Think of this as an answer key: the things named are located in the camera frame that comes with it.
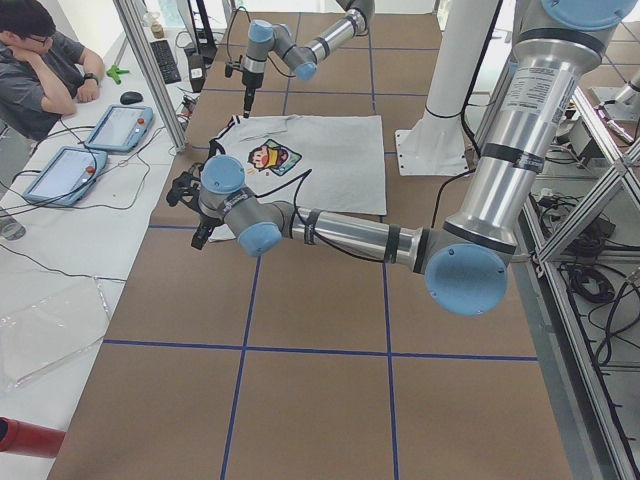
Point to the clear plastic sheet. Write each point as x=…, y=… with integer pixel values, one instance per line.
x=51, y=332

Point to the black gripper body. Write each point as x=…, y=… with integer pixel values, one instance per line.
x=205, y=223
x=248, y=85

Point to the blue teach pendant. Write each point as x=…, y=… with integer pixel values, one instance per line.
x=67, y=177
x=120, y=128

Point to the black computer mouse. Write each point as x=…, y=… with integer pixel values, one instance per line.
x=131, y=97

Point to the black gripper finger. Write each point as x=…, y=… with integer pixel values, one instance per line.
x=198, y=242

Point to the aluminium frame post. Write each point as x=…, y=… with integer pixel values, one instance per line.
x=131, y=21

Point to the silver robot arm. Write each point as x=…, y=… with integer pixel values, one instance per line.
x=264, y=38
x=418, y=199

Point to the red cylinder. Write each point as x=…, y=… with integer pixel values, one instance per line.
x=27, y=439

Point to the grey cartoon print t-shirt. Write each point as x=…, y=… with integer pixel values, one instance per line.
x=331, y=163

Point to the near blue teach pendant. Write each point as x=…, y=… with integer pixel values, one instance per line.
x=67, y=177

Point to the person in grey shirt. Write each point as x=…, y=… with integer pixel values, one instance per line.
x=44, y=73

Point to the aluminium frame cage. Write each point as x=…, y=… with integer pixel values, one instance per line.
x=581, y=224

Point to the far blue teach pendant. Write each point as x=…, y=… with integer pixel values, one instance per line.
x=120, y=128

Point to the black keyboard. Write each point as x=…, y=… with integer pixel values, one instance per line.
x=165, y=61

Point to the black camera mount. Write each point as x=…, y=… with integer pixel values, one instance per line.
x=185, y=190

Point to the green plastic tool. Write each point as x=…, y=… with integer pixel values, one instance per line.
x=115, y=73

